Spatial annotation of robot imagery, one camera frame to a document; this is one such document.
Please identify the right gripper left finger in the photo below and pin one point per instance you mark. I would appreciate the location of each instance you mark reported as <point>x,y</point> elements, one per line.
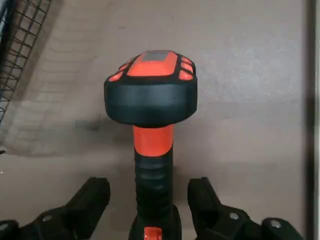
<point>75,212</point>

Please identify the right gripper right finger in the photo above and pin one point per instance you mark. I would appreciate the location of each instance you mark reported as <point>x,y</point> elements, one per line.
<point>212,215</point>

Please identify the orange and black barcode scanner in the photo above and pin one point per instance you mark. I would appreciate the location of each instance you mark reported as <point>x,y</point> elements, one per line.
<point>150,100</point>

